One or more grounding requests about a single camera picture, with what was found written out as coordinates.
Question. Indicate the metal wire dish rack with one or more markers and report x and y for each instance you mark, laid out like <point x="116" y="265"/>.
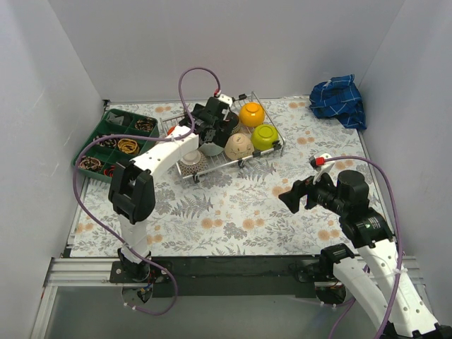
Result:
<point x="221" y="161"/>

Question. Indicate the yellow bowl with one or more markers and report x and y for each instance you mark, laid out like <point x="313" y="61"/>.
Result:
<point x="252" y="114"/>

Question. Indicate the black patterned bowl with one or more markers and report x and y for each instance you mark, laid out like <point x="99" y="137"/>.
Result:
<point x="233" y="124"/>

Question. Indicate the green compartment organizer tray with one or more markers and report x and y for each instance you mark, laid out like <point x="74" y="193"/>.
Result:
<point x="114" y="142"/>

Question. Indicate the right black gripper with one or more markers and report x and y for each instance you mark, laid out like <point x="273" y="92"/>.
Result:
<point x="298" y="196"/>

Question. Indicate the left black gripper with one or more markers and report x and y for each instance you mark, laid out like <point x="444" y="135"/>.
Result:
<point x="215" y="131"/>

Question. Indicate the front orange bowl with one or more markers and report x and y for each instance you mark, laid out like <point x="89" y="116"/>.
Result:
<point x="170" y="130"/>

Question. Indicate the white brown patterned bowl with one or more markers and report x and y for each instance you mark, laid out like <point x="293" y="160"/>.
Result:
<point x="193" y="162"/>

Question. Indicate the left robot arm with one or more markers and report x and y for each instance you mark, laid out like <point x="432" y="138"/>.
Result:
<point x="132" y="191"/>

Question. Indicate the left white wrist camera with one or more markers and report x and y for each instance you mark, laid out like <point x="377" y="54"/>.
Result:
<point x="225" y="100"/>

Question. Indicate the beige bowl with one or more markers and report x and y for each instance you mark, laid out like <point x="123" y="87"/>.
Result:
<point x="238" y="146"/>

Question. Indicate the floral table mat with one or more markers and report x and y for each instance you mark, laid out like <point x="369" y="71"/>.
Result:
<point x="236" y="210"/>

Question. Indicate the lime green bowl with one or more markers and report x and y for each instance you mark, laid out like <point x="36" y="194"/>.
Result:
<point x="264" y="136"/>

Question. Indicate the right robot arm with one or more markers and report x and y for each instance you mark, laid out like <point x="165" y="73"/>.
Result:
<point x="370" y="268"/>

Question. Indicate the light green striped bowl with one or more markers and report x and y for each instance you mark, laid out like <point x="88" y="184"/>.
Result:
<point x="210" y="149"/>

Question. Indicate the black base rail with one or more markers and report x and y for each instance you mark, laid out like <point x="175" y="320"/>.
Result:
<point x="195" y="276"/>

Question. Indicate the blue checked cloth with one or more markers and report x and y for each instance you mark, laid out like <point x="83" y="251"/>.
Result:
<point x="338" y="98"/>

